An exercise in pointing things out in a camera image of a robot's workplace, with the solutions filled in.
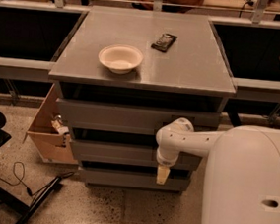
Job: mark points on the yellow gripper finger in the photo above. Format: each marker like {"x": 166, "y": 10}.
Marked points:
{"x": 162, "y": 174}

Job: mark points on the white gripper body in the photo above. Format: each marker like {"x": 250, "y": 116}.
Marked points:
{"x": 165, "y": 159}

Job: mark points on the grey drawer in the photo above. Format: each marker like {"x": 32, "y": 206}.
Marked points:
{"x": 126, "y": 118}
{"x": 94, "y": 151}
{"x": 130, "y": 180}

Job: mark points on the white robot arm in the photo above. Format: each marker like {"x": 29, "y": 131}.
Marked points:
{"x": 242, "y": 177}

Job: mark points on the grey top drawer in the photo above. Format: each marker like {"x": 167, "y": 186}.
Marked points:
{"x": 126, "y": 118}

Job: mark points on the grey bottom drawer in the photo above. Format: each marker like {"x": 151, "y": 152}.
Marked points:
{"x": 130, "y": 180}

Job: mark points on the grey drawer cabinet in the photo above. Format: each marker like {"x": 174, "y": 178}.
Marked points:
{"x": 185, "y": 165}

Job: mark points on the white paper bowl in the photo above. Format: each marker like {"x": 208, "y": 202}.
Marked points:
{"x": 120, "y": 59}

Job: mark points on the black snack packet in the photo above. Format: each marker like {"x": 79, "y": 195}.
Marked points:
{"x": 164, "y": 42}

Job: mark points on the wooden box on floor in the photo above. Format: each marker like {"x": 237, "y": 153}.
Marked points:
{"x": 52, "y": 146}

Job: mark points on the black stand leg left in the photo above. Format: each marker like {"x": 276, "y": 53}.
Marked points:
{"x": 47, "y": 190}

